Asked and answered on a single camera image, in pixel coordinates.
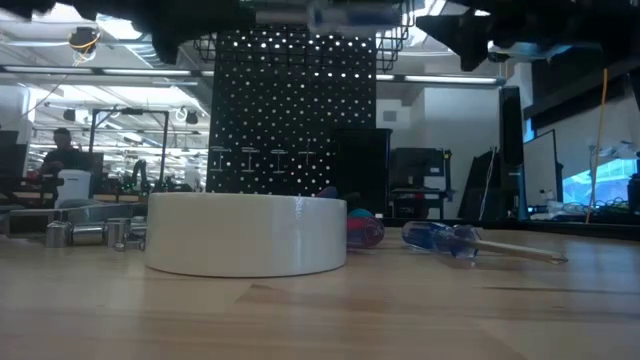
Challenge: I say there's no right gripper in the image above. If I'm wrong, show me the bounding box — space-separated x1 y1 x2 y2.
414 0 640 72

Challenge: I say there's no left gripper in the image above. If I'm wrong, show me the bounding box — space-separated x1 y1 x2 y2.
69 0 242 66

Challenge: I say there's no red handled screwdriver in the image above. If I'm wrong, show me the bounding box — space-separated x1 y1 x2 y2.
346 214 387 250

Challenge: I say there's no black peg board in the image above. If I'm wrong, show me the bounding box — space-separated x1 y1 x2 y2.
205 27 378 197

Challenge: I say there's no white board panel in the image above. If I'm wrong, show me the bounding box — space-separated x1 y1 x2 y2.
522 128 565 221

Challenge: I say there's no long ceiling light strip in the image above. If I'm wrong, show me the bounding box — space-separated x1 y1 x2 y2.
0 64 216 79
374 73 507 86

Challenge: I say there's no black pillar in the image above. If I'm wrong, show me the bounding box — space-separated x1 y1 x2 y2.
498 85 525 221

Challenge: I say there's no black desk with monitor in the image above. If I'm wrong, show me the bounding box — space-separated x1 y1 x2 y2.
388 147 457 220

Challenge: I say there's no leaning black panel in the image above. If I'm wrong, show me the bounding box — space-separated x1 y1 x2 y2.
457 147 501 221

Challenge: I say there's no person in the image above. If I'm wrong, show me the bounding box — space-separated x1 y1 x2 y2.
39 127 94 177

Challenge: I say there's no white appliance box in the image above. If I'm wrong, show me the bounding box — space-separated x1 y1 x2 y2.
55 168 93 207

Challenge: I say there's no black bin box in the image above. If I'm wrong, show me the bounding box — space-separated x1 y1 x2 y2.
333 128 393 221

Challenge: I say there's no grey blue wrench pouch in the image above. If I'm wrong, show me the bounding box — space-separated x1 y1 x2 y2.
0 198 149 236

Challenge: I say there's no black monitor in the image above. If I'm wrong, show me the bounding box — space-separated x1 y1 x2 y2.
0 129 29 177

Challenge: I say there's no blue lit screen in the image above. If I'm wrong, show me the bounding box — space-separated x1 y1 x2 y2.
562 157 640 206

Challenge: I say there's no black frame stand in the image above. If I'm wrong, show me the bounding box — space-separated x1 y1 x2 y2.
88 106 171 194

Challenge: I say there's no hanging orange cable reel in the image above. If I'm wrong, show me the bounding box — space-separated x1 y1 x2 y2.
67 25 103 67

